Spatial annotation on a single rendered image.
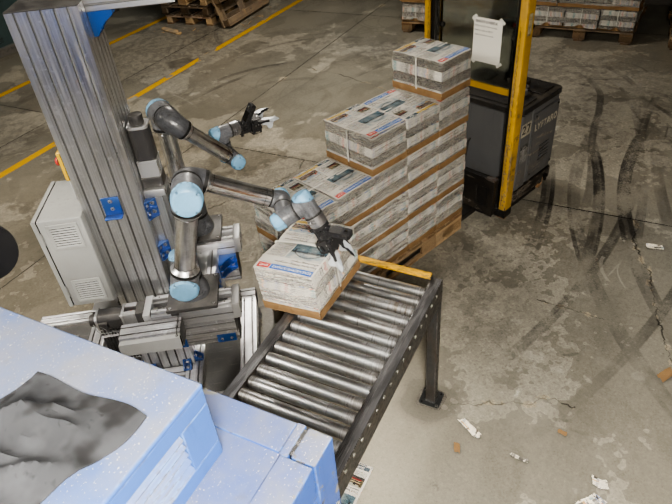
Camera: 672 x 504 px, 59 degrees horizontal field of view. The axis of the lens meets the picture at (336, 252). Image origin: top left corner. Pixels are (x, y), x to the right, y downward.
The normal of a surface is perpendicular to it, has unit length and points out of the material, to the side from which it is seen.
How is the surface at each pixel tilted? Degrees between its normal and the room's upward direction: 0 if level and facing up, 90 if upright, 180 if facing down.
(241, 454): 0
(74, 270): 90
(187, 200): 82
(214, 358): 0
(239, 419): 0
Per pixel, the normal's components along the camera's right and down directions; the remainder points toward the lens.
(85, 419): 0.22, -0.88
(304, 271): -0.17, -0.76
